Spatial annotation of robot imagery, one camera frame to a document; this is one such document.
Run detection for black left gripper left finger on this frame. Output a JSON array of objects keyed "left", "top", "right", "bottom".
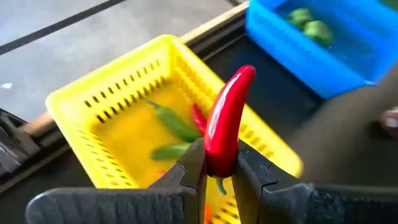
[{"left": 26, "top": 138, "right": 208, "bottom": 224}]

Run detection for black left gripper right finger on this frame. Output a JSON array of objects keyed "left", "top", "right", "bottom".
[{"left": 231, "top": 139, "right": 398, "bottom": 224}]

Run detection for toy vegetables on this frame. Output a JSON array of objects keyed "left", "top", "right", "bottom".
[{"left": 150, "top": 141, "right": 195, "bottom": 162}]

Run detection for green toy chili pepper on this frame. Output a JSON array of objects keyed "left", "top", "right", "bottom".
[{"left": 146, "top": 99, "right": 203, "bottom": 144}]

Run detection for beige toy mushroom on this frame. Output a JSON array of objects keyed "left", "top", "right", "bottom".
[{"left": 379, "top": 107, "right": 398, "bottom": 138}]

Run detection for green toy bell pepper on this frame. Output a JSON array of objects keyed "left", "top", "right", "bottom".
[
  {"left": 303, "top": 20, "right": 334, "bottom": 47},
  {"left": 285, "top": 7, "right": 315, "bottom": 29}
]

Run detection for yellow plastic basket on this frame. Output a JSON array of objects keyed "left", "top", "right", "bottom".
[{"left": 45, "top": 34, "right": 304, "bottom": 224}]

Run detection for blue plastic basket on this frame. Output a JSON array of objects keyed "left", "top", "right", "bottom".
[{"left": 245, "top": 0, "right": 398, "bottom": 100}]

